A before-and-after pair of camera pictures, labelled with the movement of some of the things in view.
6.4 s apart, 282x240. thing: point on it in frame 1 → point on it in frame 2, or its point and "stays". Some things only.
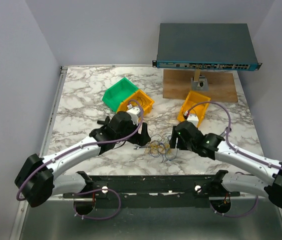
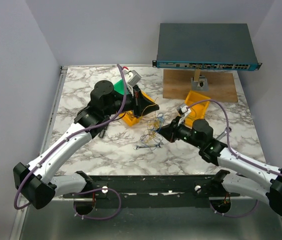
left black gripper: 141,139 → 140,103
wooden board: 177,84 stays
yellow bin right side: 195,103 stays
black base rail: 156,192 stays
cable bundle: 159,147 → 154,121
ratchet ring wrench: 225,131 stays
